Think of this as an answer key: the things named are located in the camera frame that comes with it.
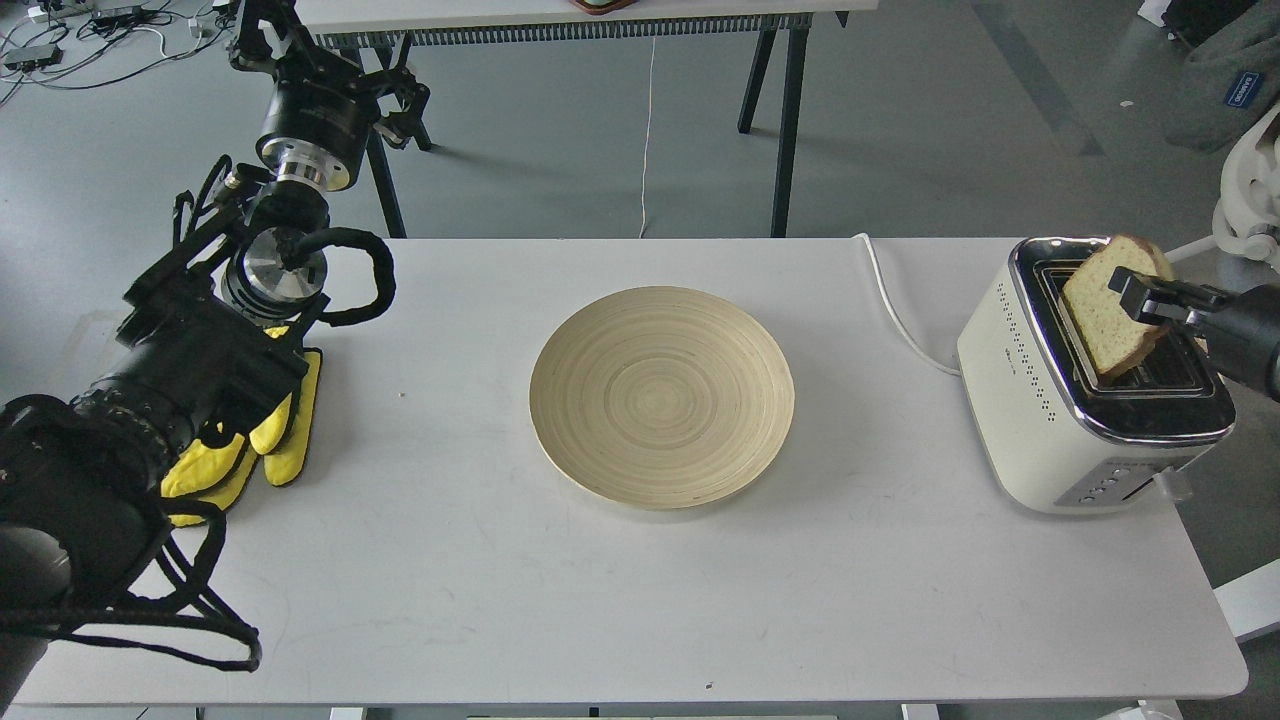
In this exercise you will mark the cream and chrome toaster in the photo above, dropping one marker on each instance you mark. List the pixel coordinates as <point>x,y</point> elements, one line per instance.
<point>1059,437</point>

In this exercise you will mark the brown object on background table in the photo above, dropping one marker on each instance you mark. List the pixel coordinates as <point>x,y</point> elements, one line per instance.
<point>601,7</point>

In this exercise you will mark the white chair base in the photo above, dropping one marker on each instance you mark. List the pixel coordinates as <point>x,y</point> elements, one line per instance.
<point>1245,220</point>

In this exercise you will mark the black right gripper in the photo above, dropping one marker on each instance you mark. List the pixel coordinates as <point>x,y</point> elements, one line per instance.
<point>1241,332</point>

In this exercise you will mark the round bamboo plate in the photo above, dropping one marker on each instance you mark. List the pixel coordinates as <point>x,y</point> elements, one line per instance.
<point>662,398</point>

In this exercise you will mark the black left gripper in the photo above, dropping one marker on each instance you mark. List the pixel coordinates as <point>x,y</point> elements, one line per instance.
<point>325,107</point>

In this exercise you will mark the slice of bread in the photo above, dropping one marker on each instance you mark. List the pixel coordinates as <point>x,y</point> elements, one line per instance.
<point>1115,343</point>

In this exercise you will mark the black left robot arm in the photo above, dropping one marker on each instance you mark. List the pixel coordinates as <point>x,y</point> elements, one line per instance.
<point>214,343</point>

